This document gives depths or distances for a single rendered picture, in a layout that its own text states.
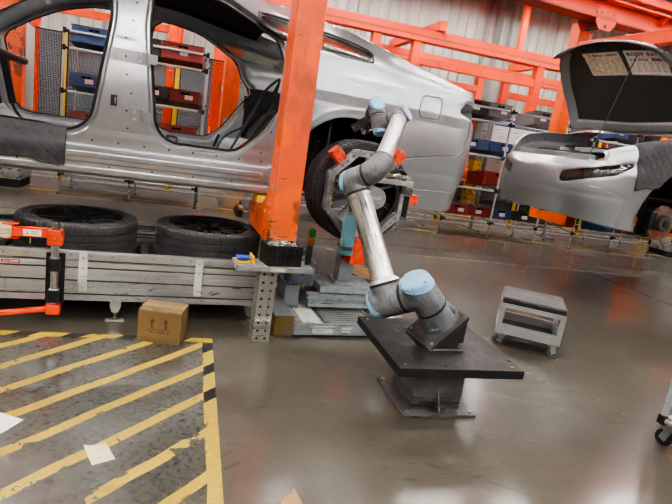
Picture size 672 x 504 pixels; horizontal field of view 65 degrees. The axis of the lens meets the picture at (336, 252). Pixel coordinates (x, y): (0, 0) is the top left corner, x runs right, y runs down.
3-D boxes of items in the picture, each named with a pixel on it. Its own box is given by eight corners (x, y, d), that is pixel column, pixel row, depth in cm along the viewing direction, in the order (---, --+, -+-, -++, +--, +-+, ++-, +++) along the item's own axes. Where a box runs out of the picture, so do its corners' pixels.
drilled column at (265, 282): (265, 335, 307) (274, 266, 298) (268, 342, 298) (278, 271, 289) (248, 335, 304) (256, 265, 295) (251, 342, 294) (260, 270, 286)
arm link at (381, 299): (401, 316, 242) (357, 160, 248) (369, 323, 251) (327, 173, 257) (415, 310, 255) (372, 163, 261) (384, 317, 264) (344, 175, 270)
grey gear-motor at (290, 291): (294, 289, 377) (301, 241, 370) (311, 309, 339) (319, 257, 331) (270, 288, 371) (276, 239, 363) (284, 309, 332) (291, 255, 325)
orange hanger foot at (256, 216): (270, 223, 370) (276, 174, 363) (288, 240, 323) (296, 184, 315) (247, 221, 365) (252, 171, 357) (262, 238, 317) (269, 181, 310)
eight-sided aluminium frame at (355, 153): (394, 238, 353) (408, 156, 341) (398, 240, 347) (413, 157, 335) (317, 231, 334) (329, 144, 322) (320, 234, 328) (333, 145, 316)
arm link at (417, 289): (442, 313, 237) (425, 284, 230) (409, 320, 246) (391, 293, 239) (447, 290, 249) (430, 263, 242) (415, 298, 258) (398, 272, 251)
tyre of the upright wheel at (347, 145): (286, 167, 343) (328, 252, 368) (295, 172, 322) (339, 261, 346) (371, 121, 354) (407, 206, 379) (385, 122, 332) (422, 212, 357)
